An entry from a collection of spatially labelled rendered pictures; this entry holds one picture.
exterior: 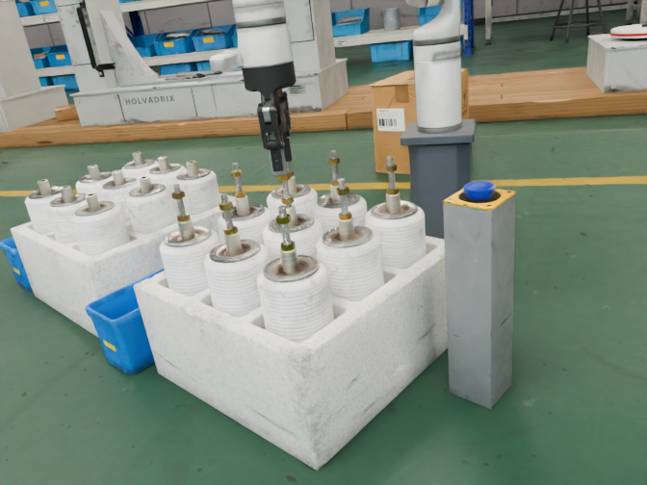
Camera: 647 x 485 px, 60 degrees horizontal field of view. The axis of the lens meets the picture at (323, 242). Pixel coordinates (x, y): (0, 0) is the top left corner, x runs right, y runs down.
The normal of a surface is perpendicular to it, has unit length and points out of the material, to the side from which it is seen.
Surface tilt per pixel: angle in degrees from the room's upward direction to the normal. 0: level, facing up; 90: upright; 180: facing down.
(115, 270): 90
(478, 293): 90
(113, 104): 90
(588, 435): 0
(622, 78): 90
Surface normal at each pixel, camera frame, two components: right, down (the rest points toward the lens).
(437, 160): -0.28, 0.41
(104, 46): 0.95, 0.01
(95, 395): -0.11, -0.91
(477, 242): -0.66, 0.36
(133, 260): 0.73, 0.19
